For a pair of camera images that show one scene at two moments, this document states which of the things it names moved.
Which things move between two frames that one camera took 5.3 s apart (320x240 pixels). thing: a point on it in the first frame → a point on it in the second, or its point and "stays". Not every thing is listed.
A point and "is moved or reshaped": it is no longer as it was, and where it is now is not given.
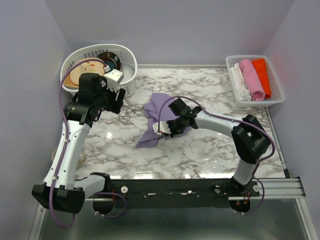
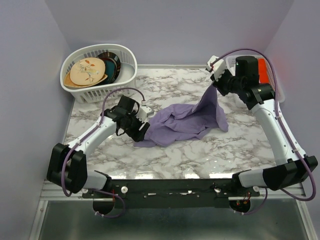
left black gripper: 115,106 → 137,135
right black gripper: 173,133 → 216,83
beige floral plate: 89,67 stays
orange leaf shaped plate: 68,83 stays
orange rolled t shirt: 261,66 stays
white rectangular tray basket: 277,92 stays
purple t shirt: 157,110 is moved or reshaped
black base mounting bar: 173,193 stays
